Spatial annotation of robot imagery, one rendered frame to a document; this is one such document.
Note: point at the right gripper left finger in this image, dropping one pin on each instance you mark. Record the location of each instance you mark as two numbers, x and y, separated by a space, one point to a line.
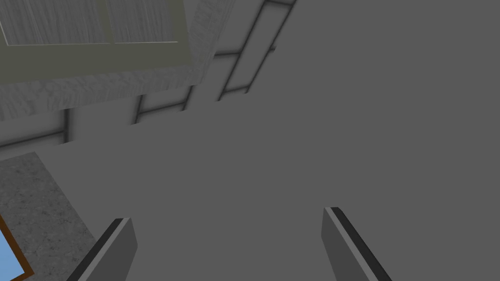
113 253

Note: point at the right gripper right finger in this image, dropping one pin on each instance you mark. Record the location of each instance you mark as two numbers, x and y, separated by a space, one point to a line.
347 253

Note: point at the pale grey wooden cupboard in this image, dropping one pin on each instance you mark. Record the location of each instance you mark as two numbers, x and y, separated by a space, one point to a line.
97 50

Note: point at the blue picture with brown frame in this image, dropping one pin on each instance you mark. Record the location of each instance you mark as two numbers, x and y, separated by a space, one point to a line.
8 257

